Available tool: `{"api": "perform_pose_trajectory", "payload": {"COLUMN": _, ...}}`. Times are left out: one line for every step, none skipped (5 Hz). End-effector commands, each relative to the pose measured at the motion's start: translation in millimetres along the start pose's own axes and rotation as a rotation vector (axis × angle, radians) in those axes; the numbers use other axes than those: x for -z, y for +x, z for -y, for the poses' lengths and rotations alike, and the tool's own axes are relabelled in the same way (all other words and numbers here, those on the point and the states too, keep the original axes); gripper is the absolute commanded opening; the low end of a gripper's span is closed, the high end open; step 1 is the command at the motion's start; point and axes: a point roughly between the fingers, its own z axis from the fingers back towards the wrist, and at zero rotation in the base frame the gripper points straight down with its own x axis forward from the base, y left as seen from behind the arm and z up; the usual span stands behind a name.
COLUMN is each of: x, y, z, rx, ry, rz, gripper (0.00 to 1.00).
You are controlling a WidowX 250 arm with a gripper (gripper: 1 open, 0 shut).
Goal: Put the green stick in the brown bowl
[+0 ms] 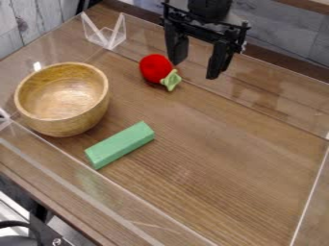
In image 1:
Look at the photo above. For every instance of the clear acrylic front wall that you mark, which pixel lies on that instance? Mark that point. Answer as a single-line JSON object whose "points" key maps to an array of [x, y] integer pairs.
{"points": [[101, 209]]}

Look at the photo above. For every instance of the brown wooden bowl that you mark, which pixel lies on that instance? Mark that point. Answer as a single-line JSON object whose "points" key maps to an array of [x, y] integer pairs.
{"points": [[63, 99]]}

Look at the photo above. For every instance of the red plush strawberry toy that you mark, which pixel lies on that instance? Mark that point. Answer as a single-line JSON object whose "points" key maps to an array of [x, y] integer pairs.
{"points": [[158, 71]]}

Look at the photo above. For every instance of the green rectangular block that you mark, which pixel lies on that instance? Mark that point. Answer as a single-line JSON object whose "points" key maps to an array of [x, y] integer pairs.
{"points": [[120, 144]]}

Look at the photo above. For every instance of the clear acrylic corner bracket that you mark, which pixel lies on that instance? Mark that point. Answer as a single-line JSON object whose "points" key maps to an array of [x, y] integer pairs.
{"points": [[108, 38]]}

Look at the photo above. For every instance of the black metal table leg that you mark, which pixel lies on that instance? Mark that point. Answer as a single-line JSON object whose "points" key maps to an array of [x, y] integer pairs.
{"points": [[51, 238]]}

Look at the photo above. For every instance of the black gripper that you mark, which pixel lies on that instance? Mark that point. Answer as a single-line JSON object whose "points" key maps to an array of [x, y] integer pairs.
{"points": [[208, 20]]}

